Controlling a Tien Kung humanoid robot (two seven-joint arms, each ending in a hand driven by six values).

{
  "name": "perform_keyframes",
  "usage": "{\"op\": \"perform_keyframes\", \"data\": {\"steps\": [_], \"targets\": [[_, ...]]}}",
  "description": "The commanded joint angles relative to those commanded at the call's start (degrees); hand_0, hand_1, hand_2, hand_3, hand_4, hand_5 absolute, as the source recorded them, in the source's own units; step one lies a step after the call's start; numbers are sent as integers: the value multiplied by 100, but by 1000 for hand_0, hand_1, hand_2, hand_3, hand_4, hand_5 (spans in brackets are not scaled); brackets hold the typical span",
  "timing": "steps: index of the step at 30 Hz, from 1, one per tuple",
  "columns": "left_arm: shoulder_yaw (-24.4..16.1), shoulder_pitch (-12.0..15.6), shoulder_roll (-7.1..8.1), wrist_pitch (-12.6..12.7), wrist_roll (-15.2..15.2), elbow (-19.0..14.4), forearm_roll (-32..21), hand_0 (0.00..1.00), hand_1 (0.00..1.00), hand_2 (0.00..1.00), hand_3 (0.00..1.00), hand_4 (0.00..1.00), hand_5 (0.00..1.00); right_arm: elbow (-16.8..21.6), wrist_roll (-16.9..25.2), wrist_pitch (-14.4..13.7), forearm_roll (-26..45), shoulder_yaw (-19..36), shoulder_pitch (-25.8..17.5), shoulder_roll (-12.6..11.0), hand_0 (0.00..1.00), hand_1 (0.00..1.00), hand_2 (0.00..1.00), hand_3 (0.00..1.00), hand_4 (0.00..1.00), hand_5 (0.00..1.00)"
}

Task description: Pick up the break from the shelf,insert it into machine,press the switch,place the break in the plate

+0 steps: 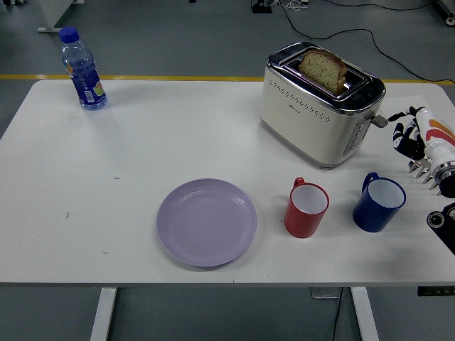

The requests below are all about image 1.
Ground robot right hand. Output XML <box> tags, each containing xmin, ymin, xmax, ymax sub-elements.
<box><xmin>387</xmin><ymin>105</ymin><xmax>455</xmax><ymax>167</ymax></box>

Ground cream and chrome toaster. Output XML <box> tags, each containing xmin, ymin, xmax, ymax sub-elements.
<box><xmin>259</xmin><ymin>41</ymin><xmax>390</xmax><ymax>171</ymax></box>

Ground bread slice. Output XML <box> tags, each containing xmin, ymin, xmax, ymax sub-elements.
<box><xmin>297</xmin><ymin>48</ymin><xmax>348</xmax><ymax>95</ymax></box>

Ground purple plate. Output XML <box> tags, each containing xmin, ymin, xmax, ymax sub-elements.
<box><xmin>156</xmin><ymin>178</ymin><xmax>258</xmax><ymax>268</ymax></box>

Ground metal toast rack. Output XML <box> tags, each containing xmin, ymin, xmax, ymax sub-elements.
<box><xmin>407</xmin><ymin>158</ymin><xmax>444</xmax><ymax>195</ymax></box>

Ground white paper sheet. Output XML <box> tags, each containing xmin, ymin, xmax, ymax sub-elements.
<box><xmin>382</xmin><ymin>94</ymin><xmax>455</xmax><ymax>155</ymax></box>

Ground blue mug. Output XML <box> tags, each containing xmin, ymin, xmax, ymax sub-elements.
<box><xmin>353</xmin><ymin>172</ymin><xmax>407</xmax><ymax>234</ymax></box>

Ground red mug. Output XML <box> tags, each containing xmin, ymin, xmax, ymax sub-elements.
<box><xmin>284</xmin><ymin>177</ymin><xmax>331</xmax><ymax>239</ymax></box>

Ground table height controller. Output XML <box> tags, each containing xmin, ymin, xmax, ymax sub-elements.
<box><xmin>417</xmin><ymin>286</ymin><xmax>455</xmax><ymax>298</ymax></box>

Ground white table leg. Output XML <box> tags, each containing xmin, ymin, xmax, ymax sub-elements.
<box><xmin>350</xmin><ymin>286</ymin><xmax>380</xmax><ymax>341</ymax></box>
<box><xmin>89</xmin><ymin>286</ymin><xmax>118</xmax><ymax>341</ymax></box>

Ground black power strip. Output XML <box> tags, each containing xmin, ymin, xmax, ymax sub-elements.
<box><xmin>250</xmin><ymin>0</ymin><xmax>274</xmax><ymax>14</ymax></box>

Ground blue capped drink bottle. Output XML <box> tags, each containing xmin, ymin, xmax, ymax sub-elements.
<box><xmin>58</xmin><ymin>26</ymin><xmax>108</xmax><ymax>112</ymax></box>

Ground white furniture base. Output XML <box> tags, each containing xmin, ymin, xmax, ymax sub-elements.
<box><xmin>37</xmin><ymin>0</ymin><xmax>86</xmax><ymax>33</ymax></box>

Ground long black floor cable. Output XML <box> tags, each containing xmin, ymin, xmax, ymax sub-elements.
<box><xmin>279</xmin><ymin>0</ymin><xmax>455</xmax><ymax>86</ymax></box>

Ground white frame foot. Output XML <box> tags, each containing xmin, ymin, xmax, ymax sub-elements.
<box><xmin>435</xmin><ymin>0</ymin><xmax>455</xmax><ymax>26</ymax></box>

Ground thin black floor cable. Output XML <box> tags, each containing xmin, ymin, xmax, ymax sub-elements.
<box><xmin>321</xmin><ymin>0</ymin><xmax>435</xmax><ymax>11</ymax></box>

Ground clear bracket under table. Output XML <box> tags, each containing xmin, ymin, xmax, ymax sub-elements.
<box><xmin>311</xmin><ymin>286</ymin><xmax>344</xmax><ymax>300</ymax></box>

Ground black cable under table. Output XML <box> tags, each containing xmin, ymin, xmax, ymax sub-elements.
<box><xmin>330</xmin><ymin>287</ymin><xmax>344</xmax><ymax>341</ymax></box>

